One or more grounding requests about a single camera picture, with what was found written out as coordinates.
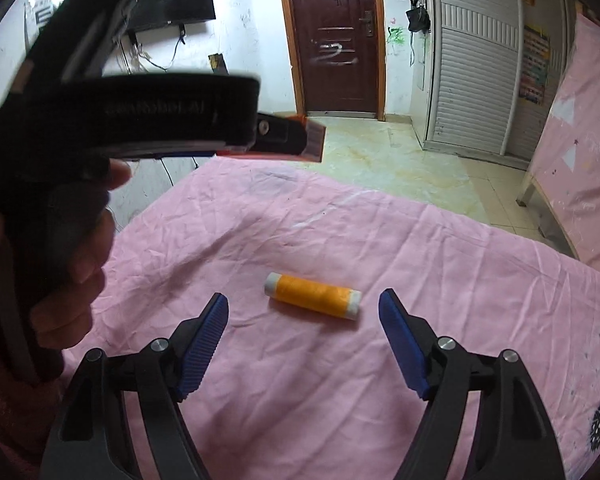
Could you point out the pink bed sheet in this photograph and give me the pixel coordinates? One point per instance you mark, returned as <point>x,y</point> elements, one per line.
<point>330,220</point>

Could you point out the black hanging bag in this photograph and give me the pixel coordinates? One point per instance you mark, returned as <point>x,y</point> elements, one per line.
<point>418,20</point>

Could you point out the orange thread spool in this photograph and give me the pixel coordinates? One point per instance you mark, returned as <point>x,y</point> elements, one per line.
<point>310,300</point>

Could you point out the white wall sign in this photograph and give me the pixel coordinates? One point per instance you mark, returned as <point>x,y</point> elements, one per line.
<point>40,10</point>

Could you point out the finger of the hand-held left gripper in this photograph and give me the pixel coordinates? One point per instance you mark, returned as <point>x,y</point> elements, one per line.
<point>280,134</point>

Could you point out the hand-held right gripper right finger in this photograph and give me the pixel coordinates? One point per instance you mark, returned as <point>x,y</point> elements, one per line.
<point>402,340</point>

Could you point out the brown wooden door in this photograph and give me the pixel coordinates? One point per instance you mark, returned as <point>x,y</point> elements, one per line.
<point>330,20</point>

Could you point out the small dark wall picture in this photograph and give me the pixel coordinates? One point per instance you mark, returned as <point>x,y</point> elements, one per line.
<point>218,64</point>

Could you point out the colourful wall poster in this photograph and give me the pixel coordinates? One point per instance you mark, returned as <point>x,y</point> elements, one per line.
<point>535,65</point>

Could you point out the pink tree-print bed cover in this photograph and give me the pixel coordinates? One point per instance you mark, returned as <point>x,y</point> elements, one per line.
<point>580,160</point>

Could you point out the wooden bed frame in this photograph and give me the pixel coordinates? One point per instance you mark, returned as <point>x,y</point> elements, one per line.
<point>527,187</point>

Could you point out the person's left forearm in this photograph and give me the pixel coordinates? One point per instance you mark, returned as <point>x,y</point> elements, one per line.
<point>10,420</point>

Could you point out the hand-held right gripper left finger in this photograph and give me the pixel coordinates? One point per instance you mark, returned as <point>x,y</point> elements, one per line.
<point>207,340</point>

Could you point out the white slatted wardrobe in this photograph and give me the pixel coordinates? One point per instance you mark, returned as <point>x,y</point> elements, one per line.
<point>475,60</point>

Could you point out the person's left hand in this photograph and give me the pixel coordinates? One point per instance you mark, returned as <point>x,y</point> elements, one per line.
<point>91,260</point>

